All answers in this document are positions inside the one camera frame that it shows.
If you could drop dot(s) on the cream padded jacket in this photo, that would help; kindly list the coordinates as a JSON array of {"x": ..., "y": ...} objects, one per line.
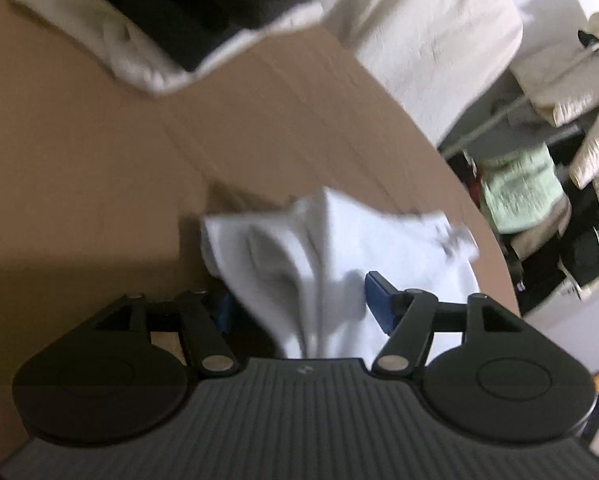
[{"x": 574, "y": 85}]

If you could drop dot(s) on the white folded garment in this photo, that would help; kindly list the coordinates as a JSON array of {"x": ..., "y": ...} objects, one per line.
[{"x": 104, "y": 35}]

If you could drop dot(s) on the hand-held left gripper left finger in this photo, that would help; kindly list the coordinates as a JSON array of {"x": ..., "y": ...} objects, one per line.
[{"x": 224, "y": 312}]

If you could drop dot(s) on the white cloth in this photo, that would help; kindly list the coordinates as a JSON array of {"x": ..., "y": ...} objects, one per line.
[{"x": 329, "y": 250}]

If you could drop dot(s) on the green quilted garment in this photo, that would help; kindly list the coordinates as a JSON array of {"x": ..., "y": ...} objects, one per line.
[{"x": 522, "y": 190}]

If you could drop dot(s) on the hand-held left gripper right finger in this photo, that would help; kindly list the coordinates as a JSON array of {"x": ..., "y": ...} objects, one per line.
[{"x": 379, "y": 300}]

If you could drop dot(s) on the black folded garment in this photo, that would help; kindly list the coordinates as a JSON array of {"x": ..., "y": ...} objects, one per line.
[{"x": 214, "y": 0}]

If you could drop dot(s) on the metal clothes rack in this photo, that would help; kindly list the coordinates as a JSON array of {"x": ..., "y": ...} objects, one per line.
[{"x": 504, "y": 115}]

